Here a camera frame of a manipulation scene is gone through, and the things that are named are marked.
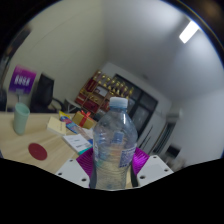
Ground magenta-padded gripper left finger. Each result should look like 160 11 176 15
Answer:
54 148 98 188

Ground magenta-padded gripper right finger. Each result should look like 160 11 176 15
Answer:
130 147 175 188

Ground clear plastic water bottle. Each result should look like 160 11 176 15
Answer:
92 96 139 191

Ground white book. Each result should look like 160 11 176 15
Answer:
61 133 94 154

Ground flat round red coaster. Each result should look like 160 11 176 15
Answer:
27 142 49 161

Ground blue picture book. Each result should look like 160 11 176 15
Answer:
58 110 81 134

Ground yellow notepad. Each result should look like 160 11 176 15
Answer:
46 116 67 137

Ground yellow gift box red ribbon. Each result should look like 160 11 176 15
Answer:
71 110 96 130

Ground black framed glass door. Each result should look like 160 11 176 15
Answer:
113 73 160 143

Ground pale green cup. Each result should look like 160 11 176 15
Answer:
13 102 31 136

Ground black office chair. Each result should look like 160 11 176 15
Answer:
29 73 66 114

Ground wooden shelf unit with trophies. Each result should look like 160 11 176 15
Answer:
74 69 135 116

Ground purple sign board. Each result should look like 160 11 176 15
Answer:
8 65 38 96

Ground ceiling tube light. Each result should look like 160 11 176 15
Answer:
178 20 200 44

